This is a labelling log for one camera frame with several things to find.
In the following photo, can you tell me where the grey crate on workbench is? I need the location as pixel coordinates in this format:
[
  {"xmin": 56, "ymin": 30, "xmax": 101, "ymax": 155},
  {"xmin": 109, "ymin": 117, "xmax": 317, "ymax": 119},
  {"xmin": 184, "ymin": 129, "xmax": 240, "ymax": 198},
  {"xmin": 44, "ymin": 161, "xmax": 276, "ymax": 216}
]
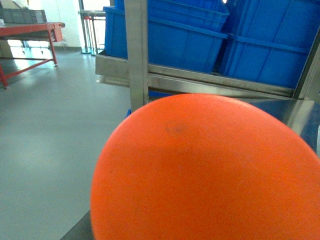
[{"xmin": 0, "ymin": 8, "xmax": 47, "ymax": 24}]

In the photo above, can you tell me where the red metal workbench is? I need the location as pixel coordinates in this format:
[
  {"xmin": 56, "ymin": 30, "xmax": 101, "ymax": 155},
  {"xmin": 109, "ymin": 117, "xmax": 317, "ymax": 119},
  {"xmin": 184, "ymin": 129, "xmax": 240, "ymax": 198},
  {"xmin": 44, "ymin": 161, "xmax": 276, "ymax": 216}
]
[{"xmin": 0, "ymin": 21, "xmax": 66, "ymax": 90}]

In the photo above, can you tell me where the stainless steel rack frame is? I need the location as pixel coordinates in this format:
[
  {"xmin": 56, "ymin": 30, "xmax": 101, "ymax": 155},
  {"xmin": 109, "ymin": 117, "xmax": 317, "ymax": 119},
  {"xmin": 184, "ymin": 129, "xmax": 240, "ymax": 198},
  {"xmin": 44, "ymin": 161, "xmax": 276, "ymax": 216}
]
[{"xmin": 95, "ymin": 0, "xmax": 320, "ymax": 113}]

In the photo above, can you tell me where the right blue plastic crate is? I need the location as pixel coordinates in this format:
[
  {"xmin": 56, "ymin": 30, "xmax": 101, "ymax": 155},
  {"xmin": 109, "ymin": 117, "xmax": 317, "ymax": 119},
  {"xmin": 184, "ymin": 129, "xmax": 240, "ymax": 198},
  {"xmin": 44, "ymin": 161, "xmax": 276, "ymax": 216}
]
[{"xmin": 219, "ymin": 0, "xmax": 320, "ymax": 89}]

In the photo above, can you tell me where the left blue plastic crate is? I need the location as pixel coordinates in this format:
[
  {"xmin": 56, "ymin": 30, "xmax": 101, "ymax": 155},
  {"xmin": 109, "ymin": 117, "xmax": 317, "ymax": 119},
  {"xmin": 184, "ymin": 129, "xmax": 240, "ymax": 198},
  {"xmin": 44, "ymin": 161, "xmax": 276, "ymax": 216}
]
[{"xmin": 103, "ymin": 0, "xmax": 230, "ymax": 74}]

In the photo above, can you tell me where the orange cylindrical capacitor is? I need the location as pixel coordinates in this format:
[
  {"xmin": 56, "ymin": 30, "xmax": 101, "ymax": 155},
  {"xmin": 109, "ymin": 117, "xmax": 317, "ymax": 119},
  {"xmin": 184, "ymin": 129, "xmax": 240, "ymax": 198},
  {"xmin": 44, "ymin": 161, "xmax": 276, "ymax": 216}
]
[{"xmin": 90, "ymin": 93, "xmax": 320, "ymax": 240}]

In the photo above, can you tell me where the blue plastic crate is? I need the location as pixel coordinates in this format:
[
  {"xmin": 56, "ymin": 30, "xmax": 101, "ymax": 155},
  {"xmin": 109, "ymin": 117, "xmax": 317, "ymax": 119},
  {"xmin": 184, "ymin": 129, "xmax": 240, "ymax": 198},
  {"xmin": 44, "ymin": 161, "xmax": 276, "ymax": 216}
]
[
  {"xmin": 219, "ymin": 0, "xmax": 320, "ymax": 89},
  {"xmin": 103, "ymin": 0, "xmax": 230, "ymax": 74}
]

